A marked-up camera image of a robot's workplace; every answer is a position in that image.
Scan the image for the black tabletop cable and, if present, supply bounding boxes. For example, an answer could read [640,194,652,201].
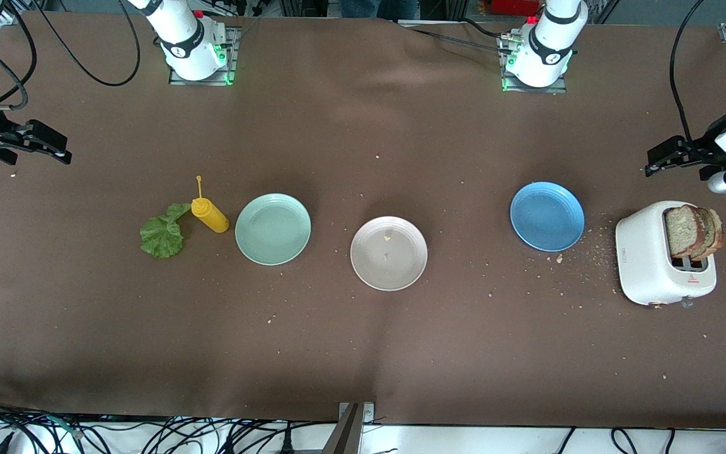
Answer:
[401,19,515,54]

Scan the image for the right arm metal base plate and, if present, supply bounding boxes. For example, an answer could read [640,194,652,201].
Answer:
[169,25,242,86]

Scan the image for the yellow mustard squeeze bottle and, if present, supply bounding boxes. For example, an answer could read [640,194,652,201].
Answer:
[190,175,230,234]

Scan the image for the beige plate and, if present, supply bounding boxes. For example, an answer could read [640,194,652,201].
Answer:
[350,216,429,292]

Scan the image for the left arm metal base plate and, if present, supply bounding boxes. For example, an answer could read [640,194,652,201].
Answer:
[498,32,568,94]

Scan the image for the black floor cable bundle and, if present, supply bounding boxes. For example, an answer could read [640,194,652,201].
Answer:
[0,396,320,454]

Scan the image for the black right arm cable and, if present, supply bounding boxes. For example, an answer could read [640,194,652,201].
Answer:
[0,0,141,111]

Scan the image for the teal floor cable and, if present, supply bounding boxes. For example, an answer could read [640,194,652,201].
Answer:
[48,415,83,439]

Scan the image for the mint green plate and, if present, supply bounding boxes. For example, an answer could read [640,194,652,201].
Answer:
[235,193,312,266]

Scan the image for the brown bread slice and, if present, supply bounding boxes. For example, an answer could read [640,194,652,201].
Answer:
[694,207,725,262]
[664,205,701,259]

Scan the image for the red box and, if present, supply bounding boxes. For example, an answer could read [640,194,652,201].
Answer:
[480,0,543,16]

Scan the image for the green lettuce leaf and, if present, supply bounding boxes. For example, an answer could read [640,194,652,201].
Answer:
[140,202,192,259]

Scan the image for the black looped floor cable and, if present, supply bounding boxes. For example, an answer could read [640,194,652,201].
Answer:
[611,428,640,454]

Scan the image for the silver metal bracket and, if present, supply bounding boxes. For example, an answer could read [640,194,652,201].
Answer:
[339,402,376,423]

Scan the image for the white toaster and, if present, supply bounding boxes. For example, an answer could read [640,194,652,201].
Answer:
[615,201,717,310]

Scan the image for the brown tablecloth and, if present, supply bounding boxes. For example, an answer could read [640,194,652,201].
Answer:
[0,11,726,431]

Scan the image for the blue plate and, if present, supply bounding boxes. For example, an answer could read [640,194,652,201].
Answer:
[510,182,585,252]

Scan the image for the grey metal bar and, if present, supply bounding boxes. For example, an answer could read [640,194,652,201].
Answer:
[322,404,361,454]

